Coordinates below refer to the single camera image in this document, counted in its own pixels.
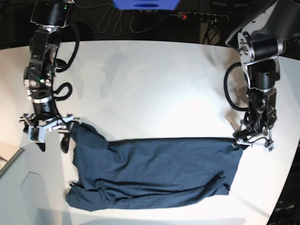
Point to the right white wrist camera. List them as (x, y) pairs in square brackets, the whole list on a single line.
[(36, 134)]

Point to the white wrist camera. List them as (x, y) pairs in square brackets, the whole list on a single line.
[(269, 146), (36, 134)]

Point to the black power strip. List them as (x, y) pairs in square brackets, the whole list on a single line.
[(210, 18)]

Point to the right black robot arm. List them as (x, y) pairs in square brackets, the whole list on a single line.
[(50, 16)]

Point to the dark blue t-shirt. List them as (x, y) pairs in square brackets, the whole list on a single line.
[(149, 173)]

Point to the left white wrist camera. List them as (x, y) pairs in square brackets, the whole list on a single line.
[(269, 146)]

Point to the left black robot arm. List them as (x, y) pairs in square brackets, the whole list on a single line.
[(259, 40)]

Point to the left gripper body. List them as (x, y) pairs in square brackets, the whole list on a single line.
[(245, 136)]

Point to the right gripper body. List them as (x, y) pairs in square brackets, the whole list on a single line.
[(52, 124)]

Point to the blue box overhead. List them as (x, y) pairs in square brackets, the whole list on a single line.
[(146, 4)]

